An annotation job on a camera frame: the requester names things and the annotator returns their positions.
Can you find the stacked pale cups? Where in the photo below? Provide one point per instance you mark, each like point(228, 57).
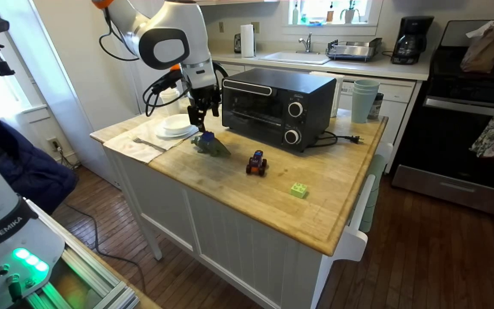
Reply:
point(364, 103)

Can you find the aluminium robot stand frame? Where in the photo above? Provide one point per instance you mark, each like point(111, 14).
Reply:
point(86, 275)

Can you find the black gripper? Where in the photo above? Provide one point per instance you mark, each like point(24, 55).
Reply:
point(206, 98)

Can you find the white kitchen island base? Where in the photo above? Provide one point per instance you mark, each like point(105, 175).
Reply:
point(230, 241)

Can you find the metal sink faucet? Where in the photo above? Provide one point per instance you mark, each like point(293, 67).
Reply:
point(307, 43)

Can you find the grey dish rack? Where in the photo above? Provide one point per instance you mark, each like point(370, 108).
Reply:
point(352, 52)

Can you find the dark blue jacket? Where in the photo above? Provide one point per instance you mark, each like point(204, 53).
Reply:
point(24, 165)

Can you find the white paper towel roll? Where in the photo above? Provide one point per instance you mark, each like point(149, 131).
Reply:
point(247, 40)

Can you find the green lego block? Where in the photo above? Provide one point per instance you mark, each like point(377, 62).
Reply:
point(298, 191)

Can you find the pale green hanging towel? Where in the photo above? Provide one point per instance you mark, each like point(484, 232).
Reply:
point(372, 194)

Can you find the wrist camera with orange mount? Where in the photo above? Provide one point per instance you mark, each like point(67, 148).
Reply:
point(166, 81)

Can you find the brown paper bag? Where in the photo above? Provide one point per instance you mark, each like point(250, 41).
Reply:
point(484, 52)

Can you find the stained white cloth napkin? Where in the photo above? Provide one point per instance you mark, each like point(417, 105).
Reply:
point(137, 153)

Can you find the green dinosaur toy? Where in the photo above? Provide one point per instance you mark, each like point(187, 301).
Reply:
point(213, 148)

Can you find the black steel stove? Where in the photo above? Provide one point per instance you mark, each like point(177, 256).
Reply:
point(458, 165)

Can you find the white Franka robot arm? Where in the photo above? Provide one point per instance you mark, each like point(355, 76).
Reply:
point(178, 28)

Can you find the green soap bottle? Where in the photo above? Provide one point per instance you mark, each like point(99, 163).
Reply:
point(295, 14)

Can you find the black coffee maker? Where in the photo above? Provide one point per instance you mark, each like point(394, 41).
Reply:
point(412, 40)

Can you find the white kitchen sink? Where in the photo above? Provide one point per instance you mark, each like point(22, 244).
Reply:
point(291, 57)

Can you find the kitchen window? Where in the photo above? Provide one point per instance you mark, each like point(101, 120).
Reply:
point(315, 9)

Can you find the black toaster oven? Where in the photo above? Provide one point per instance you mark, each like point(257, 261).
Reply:
point(269, 108)

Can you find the red toy monster truck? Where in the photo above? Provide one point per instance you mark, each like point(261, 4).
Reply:
point(255, 163)

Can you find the white plate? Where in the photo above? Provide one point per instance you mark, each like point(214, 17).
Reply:
point(170, 134)

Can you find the white bowl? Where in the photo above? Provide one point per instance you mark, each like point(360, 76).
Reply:
point(173, 120)

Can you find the metal fork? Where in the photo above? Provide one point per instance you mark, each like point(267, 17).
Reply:
point(149, 144)

